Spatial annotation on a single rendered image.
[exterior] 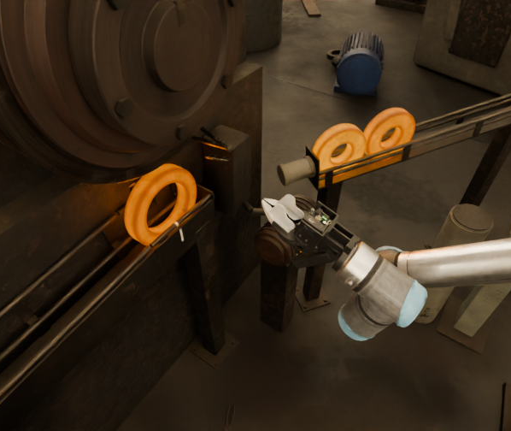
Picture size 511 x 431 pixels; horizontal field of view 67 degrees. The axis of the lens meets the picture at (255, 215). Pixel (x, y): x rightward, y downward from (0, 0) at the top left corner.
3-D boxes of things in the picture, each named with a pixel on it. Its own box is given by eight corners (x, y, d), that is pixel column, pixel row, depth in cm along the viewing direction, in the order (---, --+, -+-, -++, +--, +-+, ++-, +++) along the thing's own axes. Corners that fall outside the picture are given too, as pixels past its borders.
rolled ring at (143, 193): (192, 152, 82) (181, 147, 83) (124, 201, 71) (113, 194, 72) (201, 214, 95) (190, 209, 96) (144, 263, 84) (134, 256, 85)
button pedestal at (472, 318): (433, 336, 143) (513, 220, 99) (451, 292, 157) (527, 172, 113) (479, 360, 136) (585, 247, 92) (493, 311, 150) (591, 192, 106)
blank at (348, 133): (310, 132, 100) (316, 138, 97) (363, 115, 102) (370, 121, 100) (310, 176, 111) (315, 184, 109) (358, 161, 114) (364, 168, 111)
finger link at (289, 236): (281, 211, 82) (314, 235, 81) (278, 215, 84) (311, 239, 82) (269, 224, 80) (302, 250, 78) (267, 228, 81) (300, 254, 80)
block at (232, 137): (206, 206, 111) (197, 135, 94) (223, 191, 115) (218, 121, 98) (236, 221, 106) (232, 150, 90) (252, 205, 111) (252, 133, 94)
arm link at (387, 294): (395, 338, 77) (425, 320, 69) (343, 298, 79) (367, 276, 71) (410, 304, 83) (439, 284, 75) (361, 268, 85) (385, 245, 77)
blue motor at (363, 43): (330, 100, 267) (337, 50, 243) (338, 66, 306) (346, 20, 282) (375, 106, 262) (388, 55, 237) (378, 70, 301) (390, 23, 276)
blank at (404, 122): (362, 115, 102) (370, 121, 100) (414, 99, 105) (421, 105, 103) (357, 161, 114) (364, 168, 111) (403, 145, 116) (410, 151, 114)
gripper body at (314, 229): (316, 197, 79) (365, 233, 77) (302, 220, 86) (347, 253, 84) (297, 219, 75) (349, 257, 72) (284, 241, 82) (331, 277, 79)
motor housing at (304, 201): (251, 323, 146) (250, 227, 108) (282, 284, 159) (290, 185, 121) (280, 342, 141) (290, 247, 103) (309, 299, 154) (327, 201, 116)
